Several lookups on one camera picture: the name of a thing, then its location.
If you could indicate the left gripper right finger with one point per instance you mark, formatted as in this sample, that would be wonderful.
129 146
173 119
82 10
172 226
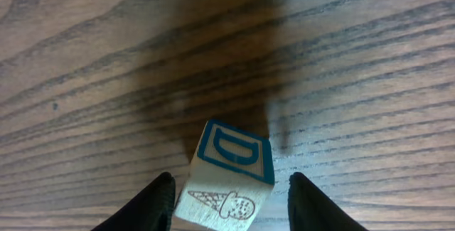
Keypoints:
310 209

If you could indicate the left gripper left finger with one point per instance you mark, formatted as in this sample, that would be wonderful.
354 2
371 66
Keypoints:
150 210

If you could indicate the white block blue D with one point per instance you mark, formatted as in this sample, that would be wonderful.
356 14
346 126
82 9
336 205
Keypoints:
231 176

